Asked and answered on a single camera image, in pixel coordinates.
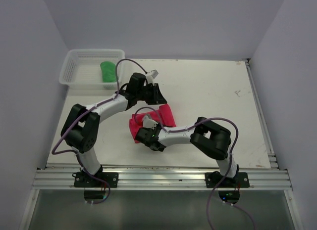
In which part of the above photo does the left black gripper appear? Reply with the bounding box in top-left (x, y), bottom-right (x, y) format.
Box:
top-left (137, 83), bottom-right (167, 105)

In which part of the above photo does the pink towel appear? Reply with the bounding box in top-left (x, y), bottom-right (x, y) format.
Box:
top-left (128, 104), bottom-right (176, 143)

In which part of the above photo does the green towel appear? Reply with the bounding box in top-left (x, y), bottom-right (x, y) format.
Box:
top-left (100, 61), bottom-right (116, 83)

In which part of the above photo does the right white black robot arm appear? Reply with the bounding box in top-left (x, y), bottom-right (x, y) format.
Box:
top-left (135, 117), bottom-right (239, 187)

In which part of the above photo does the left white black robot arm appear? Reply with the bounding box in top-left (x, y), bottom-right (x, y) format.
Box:
top-left (61, 70), bottom-right (167, 187)

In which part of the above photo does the white plastic basket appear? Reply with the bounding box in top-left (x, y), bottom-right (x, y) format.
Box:
top-left (59, 49), bottom-right (125, 90)

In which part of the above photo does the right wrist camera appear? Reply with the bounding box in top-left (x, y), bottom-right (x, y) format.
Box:
top-left (142, 114), bottom-right (158, 129)

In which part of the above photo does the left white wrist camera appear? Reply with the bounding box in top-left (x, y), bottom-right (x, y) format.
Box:
top-left (146, 70), bottom-right (159, 85)

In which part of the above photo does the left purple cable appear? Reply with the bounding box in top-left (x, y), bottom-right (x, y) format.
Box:
top-left (51, 59), bottom-right (149, 205)

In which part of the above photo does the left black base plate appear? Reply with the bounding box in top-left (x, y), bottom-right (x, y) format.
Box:
top-left (72, 172), bottom-right (118, 188)

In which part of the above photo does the aluminium mounting rail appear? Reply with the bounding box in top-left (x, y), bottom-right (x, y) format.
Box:
top-left (32, 165), bottom-right (292, 190)

